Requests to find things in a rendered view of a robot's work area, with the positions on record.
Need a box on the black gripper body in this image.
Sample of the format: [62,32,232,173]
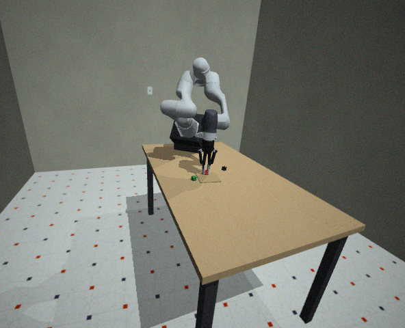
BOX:
[202,140,214,154]

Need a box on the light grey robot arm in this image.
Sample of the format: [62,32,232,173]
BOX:
[160,57,230,141]

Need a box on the tan flat mat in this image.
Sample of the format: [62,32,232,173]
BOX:
[196,172,221,183]

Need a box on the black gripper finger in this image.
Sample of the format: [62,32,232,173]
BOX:
[198,149,208,175]
[207,149,217,174]

